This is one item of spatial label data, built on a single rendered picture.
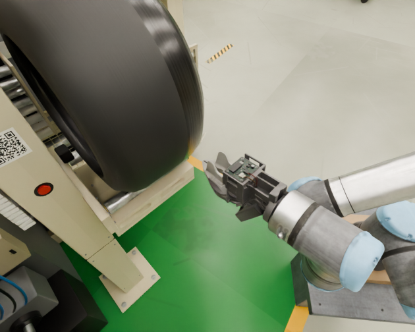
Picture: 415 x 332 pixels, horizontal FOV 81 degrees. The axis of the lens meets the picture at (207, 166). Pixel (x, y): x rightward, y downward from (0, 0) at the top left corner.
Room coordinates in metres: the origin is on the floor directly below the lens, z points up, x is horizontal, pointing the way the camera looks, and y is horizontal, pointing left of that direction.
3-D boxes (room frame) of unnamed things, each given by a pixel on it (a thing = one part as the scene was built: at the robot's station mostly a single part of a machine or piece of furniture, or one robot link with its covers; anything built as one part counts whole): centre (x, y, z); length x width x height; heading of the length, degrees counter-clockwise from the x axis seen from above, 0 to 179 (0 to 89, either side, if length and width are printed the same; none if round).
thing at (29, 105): (0.71, 0.73, 1.05); 0.20 x 0.15 x 0.30; 135
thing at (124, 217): (0.49, 0.21, 0.83); 0.36 x 0.09 x 0.06; 135
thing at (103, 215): (0.47, 0.44, 0.90); 0.40 x 0.03 x 0.10; 45
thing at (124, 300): (0.40, 0.48, 0.01); 0.27 x 0.27 x 0.02; 45
